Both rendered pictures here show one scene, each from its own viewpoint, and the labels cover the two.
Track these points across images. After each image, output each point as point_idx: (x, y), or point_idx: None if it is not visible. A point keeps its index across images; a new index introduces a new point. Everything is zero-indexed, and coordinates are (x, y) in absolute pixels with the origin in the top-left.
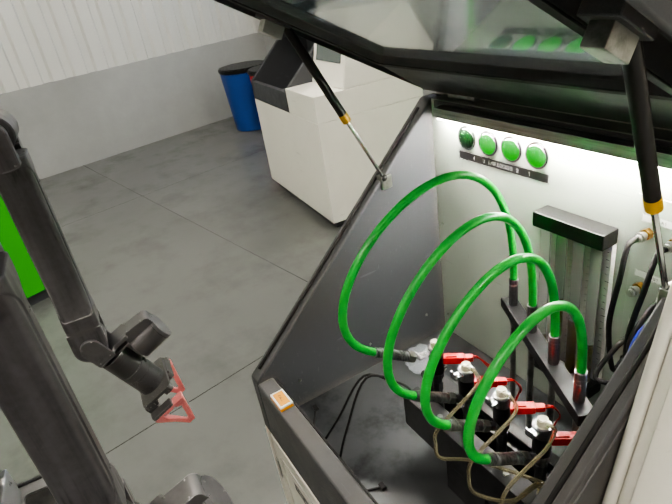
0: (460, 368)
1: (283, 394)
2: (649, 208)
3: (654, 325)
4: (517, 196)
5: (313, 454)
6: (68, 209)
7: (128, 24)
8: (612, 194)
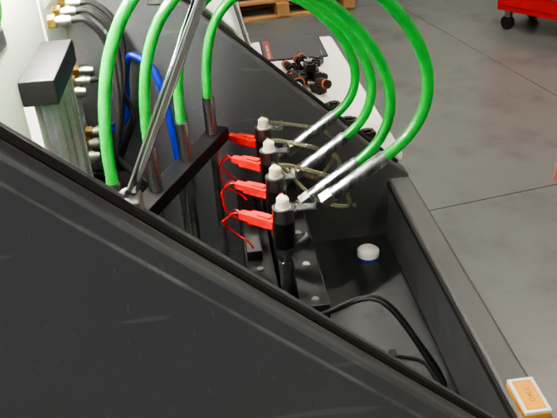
0: (280, 177)
1: (524, 399)
2: None
3: (185, 2)
4: (2, 112)
5: (485, 308)
6: None
7: None
8: (26, 1)
